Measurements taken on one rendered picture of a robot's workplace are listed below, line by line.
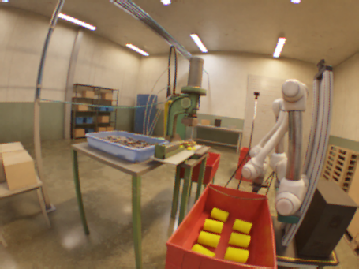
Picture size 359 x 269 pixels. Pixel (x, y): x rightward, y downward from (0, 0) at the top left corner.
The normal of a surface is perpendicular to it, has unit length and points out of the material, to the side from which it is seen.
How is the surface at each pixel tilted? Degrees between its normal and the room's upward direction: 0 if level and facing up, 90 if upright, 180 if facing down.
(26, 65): 90
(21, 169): 90
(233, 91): 90
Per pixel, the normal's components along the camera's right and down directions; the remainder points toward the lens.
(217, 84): -0.40, 0.09
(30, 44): 0.91, 0.16
